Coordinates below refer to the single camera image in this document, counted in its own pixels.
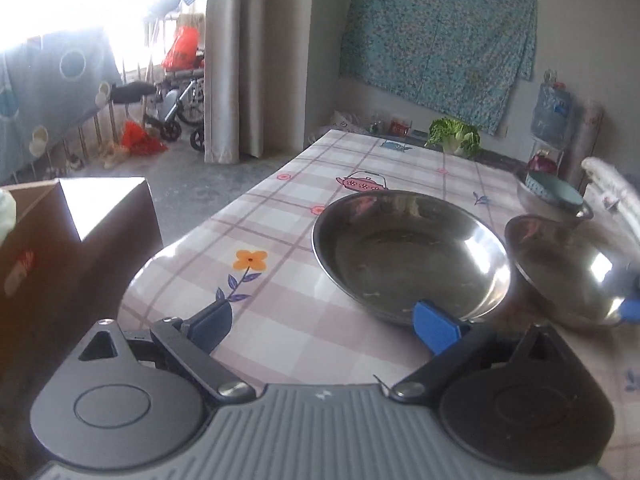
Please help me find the purple red cabbage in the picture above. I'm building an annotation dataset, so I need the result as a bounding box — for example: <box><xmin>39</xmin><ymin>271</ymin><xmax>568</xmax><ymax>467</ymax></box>
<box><xmin>527</xmin><ymin>152</ymin><xmax>558</xmax><ymax>174</ymax></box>

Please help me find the white water dispenser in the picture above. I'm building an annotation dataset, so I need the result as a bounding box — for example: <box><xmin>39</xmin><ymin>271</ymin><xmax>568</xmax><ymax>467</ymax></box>
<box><xmin>529</xmin><ymin>136</ymin><xmax>568</xmax><ymax>177</ymax></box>

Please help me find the red snack packet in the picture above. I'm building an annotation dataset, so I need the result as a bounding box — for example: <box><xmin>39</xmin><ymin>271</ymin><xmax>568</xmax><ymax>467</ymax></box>
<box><xmin>388</xmin><ymin>117</ymin><xmax>412</xmax><ymax>136</ymax></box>

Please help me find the teal ceramic bowl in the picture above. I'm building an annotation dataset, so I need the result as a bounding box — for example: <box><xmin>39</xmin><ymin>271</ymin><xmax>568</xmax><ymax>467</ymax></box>
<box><xmin>525</xmin><ymin>171</ymin><xmax>584</xmax><ymax>208</ymax></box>

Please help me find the white folded quilt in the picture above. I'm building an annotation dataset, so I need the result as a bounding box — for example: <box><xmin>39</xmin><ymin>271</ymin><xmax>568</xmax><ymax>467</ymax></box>
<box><xmin>580</xmin><ymin>157</ymin><xmax>640</xmax><ymax>240</ymax></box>

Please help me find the white plastic bag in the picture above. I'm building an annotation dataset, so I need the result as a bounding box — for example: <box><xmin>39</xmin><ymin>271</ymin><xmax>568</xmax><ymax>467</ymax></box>
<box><xmin>330</xmin><ymin>110</ymin><xmax>368</xmax><ymax>134</ymax></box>

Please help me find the deep stainless steel bowl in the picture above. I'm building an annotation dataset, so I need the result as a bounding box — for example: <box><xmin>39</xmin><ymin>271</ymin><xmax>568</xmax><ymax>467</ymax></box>
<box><xmin>516</xmin><ymin>174</ymin><xmax>594</xmax><ymax>228</ymax></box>

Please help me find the blue hanging bedsheet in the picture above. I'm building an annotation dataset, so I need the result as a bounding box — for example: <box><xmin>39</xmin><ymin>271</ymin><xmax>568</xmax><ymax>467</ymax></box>
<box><xmin>1</xmin><ymin>32</ymin><xmax>122</xmax><ymax>181</ymax></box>

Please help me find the red plastic bag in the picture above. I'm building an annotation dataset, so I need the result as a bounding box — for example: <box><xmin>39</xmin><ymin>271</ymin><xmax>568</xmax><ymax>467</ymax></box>
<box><xmin>162</xmin><ymin>26</ymin><xmax>200</xmax><ymax>70</ymax></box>

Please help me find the green napa cabbage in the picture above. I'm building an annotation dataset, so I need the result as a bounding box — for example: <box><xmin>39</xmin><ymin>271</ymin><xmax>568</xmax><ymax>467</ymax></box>
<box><xmin>425</xmin><ymin>117</ymin><xmax>480</xmax><ymax>158</ymax></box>

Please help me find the rolled floral mat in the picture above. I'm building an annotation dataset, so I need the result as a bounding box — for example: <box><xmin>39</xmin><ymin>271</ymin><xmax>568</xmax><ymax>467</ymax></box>
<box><xmin>566</xmin><ymin>99</ymin><xmax>604</xmax><ymax>191</ymax></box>

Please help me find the brown cardboard box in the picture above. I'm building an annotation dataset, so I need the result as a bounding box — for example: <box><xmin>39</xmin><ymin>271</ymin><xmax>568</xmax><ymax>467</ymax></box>
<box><xmin>1</xmin><ymin>177</ymin><xmax>163</xmax><ymax>469</ymax></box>

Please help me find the beige curtain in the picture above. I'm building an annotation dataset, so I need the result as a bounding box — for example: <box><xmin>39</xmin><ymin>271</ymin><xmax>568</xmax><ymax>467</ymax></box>
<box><xmin>204</xmin><ymin>0</ymin><xmax>266</xmax><ymax>165</ymax></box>

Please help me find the teal floral wall cloth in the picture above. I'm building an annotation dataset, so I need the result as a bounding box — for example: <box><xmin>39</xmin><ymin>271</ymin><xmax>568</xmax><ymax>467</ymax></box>
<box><xmin>340</xmin><ymin>0</ymin><xmax>538</xmax><ymax>134</ymax></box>

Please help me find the shallow stainless steel plate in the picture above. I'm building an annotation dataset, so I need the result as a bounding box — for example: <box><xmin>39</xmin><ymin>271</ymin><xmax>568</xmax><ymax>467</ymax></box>
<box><xmin>311</xmin><ymin>190</ymin><xmax>511</xmax><ymax>325</ymax></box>

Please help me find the wheelchair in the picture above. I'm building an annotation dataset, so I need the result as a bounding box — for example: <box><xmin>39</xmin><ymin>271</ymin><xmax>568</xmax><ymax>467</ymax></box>
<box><xmin>110</xmin><ymin>44</ymin><xmax>207</xmax><ymax>153</ymax></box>

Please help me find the blue water jug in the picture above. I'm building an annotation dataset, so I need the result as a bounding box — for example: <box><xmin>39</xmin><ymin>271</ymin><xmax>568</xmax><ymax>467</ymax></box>
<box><xmin>530</xmin><ymin>82</ymin><xmax>573</xmax><ymax>151</ymax></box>

